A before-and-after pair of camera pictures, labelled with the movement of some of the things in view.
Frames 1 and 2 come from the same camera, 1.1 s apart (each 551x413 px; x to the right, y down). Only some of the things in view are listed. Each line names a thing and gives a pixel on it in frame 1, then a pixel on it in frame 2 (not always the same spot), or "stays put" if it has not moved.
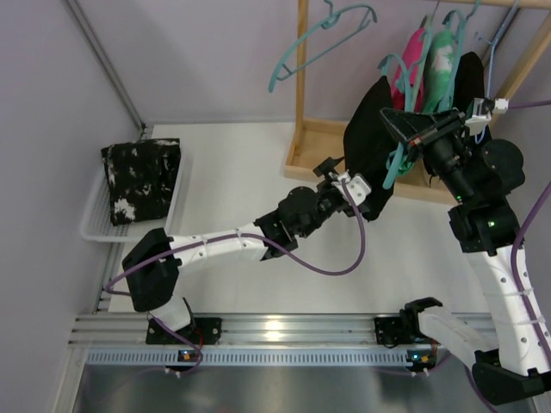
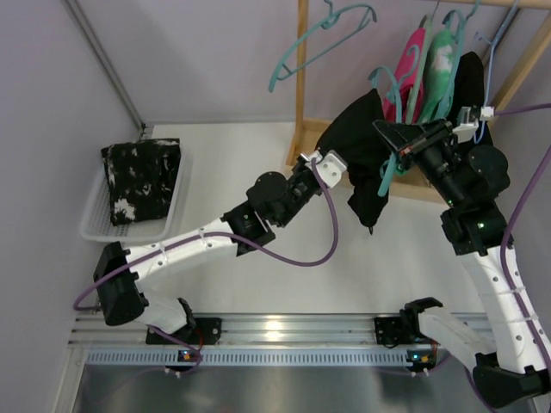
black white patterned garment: x=142 y=175 stays put
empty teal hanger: x=329 y=22 stays put
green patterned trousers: x=440 y=62 stays put
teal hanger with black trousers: x=399 y=150 to x=395 y=93
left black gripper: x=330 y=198 to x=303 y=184
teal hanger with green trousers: x=449 y=101 stays put
